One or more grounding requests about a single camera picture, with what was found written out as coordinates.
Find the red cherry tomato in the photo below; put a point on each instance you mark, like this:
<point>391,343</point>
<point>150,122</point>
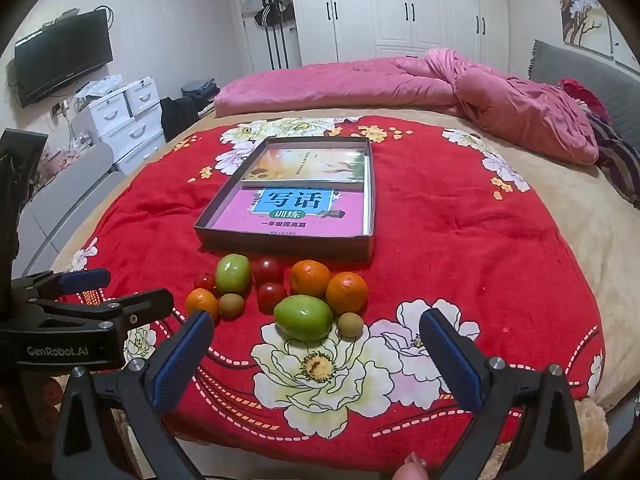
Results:
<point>266,269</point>
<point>271,296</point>

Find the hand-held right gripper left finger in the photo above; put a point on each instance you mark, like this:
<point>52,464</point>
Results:
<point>182,360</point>

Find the folded clothes pile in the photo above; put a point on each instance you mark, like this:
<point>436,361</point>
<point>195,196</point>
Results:
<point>200,89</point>

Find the dark red cloth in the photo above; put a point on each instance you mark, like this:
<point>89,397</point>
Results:
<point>582,92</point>

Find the clear plastic bags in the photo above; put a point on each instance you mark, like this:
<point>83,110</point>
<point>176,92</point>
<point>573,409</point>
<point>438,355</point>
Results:
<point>100,87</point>

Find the small white drawer box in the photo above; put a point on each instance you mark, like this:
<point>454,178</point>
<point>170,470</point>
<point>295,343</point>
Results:
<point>142,97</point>

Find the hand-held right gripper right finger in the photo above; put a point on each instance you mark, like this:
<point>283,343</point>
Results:
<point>452,360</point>

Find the white drawer cabinet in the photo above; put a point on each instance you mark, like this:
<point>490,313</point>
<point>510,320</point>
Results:
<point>125,135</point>

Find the black flat television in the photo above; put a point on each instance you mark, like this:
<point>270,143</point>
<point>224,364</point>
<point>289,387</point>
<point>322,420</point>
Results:
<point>62,55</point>

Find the large green jujube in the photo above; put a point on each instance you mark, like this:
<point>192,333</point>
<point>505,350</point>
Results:
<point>303,317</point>

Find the hanging bags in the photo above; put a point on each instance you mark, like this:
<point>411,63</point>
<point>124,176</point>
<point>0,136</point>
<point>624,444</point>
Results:
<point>270,10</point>

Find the pink workbook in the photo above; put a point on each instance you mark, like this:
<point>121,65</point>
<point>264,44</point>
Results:
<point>345,217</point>

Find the tan quilted bed cover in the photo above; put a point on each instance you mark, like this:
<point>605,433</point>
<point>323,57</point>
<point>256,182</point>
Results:
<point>592,430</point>

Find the small cherry tomato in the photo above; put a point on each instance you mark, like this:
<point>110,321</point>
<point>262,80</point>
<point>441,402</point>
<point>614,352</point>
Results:
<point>205,281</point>

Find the shallow grey cardboard box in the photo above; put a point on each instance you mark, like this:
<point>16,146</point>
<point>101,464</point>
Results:
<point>280,247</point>

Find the small mandarin orange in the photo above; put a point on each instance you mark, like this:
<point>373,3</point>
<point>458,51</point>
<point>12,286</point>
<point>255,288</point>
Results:
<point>202,304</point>

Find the brown longan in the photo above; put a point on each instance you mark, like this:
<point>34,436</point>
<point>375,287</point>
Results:
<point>231,305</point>
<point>349,324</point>

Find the striped pillow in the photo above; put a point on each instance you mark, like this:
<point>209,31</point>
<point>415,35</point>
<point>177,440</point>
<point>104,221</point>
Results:
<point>620,160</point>

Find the floral wall painting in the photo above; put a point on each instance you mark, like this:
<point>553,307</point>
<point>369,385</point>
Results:
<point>580,10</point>

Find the pink quilt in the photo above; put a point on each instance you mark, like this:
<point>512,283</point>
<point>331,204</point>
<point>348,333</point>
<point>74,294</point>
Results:
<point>350,85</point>

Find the red floral blanket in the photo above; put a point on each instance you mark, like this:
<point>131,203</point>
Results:
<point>450,235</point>

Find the grey headboard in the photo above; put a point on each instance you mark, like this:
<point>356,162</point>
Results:
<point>575,65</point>

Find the small green jujube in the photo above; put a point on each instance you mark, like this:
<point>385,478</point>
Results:
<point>233,272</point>

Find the person's right hand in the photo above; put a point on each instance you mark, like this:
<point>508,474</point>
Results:
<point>411,467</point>

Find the grey sofa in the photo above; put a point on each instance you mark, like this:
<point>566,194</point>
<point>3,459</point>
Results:
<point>75,185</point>

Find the landscape cover book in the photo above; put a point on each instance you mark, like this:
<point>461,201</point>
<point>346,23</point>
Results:
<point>300,165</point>

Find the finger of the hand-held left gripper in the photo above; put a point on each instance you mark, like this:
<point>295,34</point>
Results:
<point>85,279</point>
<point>145,305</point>

